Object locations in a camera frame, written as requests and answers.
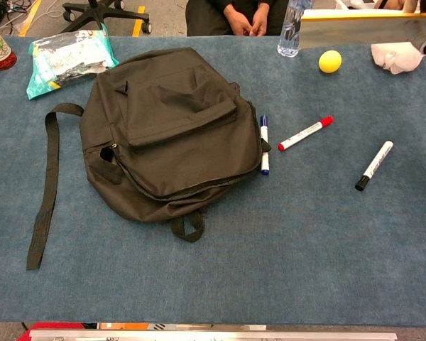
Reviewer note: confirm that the black backpack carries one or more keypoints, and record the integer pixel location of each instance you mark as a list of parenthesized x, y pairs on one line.
[(170, 142)]

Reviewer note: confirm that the seated person in black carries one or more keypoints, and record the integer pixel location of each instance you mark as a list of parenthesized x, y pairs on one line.
[(213, 14)]

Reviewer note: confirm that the white crumpled cloth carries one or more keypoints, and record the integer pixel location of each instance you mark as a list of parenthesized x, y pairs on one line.
[(395, 58)]

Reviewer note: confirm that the yellow ball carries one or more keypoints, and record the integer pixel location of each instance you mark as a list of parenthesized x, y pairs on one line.
[(330, 62)]

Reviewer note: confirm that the clear water bottle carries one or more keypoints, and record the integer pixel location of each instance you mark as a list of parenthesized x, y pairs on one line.
[(291, 32)]

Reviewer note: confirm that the black capped whiteboard marker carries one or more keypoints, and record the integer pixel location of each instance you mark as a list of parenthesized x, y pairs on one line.
[(374, 165)]

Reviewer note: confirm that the red capped whiteboard marker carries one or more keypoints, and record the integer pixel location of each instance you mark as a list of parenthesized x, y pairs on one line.
[(305, 133)]

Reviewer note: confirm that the blue capped whiteboard marker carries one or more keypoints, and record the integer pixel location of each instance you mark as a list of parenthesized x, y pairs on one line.
[(265, 135)]

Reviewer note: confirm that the black office chair base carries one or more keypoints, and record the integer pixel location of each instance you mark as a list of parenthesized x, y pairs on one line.
[(103, 12)]

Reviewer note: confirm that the teal snack packet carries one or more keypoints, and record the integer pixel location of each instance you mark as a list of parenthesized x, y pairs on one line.
[(67, 64)]

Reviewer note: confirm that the red object under table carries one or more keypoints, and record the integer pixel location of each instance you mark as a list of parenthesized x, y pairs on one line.
[(57, 328)]

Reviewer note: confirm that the aluminium frame rail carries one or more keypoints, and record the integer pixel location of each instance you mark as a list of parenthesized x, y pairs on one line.
[(213, 335)]

